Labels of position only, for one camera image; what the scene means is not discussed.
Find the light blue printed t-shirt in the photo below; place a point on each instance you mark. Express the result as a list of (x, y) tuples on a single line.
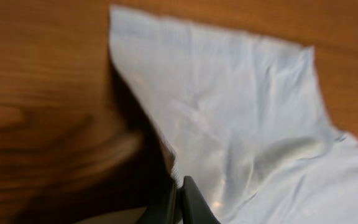
[(242, 115)]

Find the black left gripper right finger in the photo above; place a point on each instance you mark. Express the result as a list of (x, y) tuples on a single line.
[(194, 208)]

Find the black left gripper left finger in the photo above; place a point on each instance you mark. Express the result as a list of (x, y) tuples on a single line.
[(162, 209)]

